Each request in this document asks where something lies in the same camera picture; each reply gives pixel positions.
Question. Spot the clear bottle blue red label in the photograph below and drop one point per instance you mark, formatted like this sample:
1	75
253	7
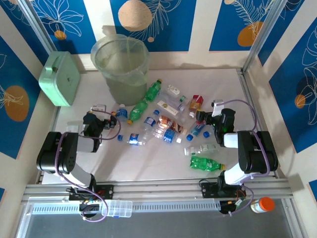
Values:
198	128

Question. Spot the white-capped bottle blue label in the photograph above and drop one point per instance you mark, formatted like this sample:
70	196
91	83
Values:
121	114

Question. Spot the red juice carton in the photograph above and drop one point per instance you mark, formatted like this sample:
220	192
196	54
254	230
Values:
195	104

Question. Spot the small bottle green label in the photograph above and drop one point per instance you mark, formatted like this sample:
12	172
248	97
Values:
182	98

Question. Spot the clear Pepsi bottle blue cap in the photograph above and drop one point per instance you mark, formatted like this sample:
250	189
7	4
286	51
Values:
133	138

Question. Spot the clear bottle white green label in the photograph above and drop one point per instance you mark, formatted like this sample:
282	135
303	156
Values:
203	148

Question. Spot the green soda bottle yellow cap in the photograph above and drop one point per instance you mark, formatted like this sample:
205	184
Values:
205	163
138	111
152	91

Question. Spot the brown Nescafe coffee bottle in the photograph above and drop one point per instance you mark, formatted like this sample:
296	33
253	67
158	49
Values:
171	124

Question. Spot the clear bottle white cap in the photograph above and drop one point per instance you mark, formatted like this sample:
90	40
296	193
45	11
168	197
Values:
171	99

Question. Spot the large clear bottle blue label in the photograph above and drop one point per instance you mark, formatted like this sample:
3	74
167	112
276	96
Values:
169	135

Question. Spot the blue-capped clear water bottle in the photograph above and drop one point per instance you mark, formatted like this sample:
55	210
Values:
149	122

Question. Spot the clear bottle tea label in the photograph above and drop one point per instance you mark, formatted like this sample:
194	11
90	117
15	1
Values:
166	105

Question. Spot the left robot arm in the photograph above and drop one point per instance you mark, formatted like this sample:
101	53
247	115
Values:
57	153

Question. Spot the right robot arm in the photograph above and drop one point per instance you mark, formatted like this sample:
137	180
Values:
255	151

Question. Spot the translucent plastic bin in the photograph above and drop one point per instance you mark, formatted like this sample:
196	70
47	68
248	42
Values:
123	86

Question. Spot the clear plastic packet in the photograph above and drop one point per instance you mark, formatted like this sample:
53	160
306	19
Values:
74	126

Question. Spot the mint green plastic case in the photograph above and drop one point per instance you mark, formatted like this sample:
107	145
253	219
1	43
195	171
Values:
60	79

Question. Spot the clear plastic organizer box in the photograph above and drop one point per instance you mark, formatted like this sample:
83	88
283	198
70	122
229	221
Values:
119	208

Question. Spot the jar with orange lid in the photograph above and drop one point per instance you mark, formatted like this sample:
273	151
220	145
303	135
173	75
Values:
266	204

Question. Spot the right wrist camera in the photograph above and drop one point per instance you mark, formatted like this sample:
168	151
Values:
217	106

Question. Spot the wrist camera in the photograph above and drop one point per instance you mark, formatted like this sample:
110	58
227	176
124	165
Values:
99	107
217	106

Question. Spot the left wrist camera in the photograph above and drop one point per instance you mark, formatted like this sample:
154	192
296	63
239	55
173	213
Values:
99	107

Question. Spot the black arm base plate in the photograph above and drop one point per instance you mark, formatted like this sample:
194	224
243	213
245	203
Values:
208	189
107	192

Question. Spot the aluminium mounting rail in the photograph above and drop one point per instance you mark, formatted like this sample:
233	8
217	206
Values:
158	189

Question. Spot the aluminium frame post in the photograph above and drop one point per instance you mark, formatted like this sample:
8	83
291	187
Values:
39	27
262	34

